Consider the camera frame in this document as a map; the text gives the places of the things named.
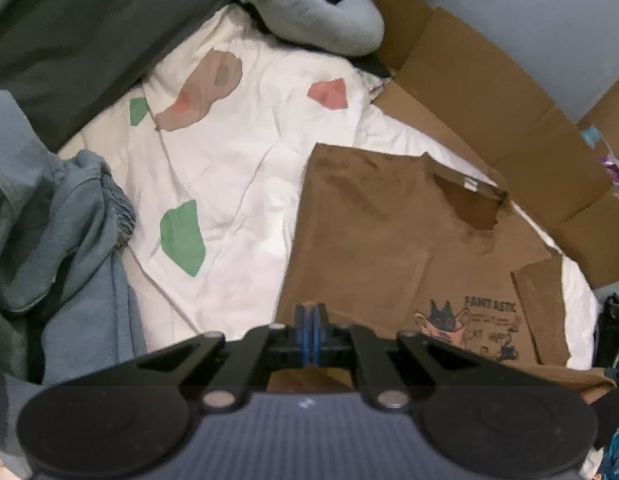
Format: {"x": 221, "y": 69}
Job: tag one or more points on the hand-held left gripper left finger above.
{"x": 300, "y": 332}

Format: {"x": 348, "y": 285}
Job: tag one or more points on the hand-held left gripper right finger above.
{"x": 317, "y": 332}

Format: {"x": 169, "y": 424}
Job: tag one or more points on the brown printed t-shirt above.
{"x": 379, "y": 220}

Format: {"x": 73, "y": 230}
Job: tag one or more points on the dark clothes pile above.
{"x": 614, "y": 330}

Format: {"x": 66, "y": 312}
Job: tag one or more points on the bear printed blanket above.
{"x": 249, "y": 160}

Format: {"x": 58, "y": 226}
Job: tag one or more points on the grey blue pants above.
{"x": 64, "y": 240}

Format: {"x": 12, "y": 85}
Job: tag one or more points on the floral patterned cloth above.
{"x": 370, "y": 80}

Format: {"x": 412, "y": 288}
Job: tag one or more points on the flat cardboard sheet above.
{"x": 489, "y": 100}

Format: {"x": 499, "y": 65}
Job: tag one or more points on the grey neck pillow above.
{"x": 299, "y": 15}

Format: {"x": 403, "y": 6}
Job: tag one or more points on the teal cartoon printed cloth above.
{"x": 617, "y": 450}

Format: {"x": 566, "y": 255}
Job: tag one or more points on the purple white detergent bag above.
{"x": 617, "y": 170}

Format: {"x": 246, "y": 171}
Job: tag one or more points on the dark green garment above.
{"x": 89, "y": 35}

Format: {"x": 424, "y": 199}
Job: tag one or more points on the tall cardboard panel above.
{"x": 612, "y": 110}

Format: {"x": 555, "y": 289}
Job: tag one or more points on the grey plastic appliance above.
{"x": 539, "y": 15}

